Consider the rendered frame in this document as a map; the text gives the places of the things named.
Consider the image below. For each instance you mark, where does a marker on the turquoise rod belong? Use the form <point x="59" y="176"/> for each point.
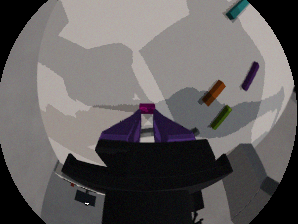
<point x="237" y="9"/>

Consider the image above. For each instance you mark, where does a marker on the orange rod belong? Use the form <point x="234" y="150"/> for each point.
<point x="213" y="93"/>

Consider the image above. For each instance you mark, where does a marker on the lime green rod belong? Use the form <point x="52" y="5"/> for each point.
<point x="221" y="117"/>

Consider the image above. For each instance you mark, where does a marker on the magenta rod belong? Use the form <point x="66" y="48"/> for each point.
<point x="147" y="108"/>

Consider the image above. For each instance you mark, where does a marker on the purple rod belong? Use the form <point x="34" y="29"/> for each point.
<point x="247" y="82"/>

